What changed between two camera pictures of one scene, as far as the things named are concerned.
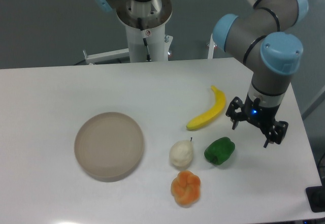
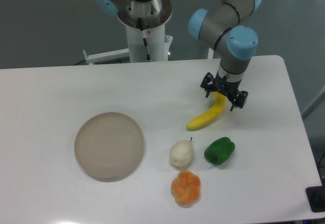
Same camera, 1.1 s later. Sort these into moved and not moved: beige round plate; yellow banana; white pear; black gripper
Moved: black gripper
Not moved: yellow banana; beige round plate; white pear
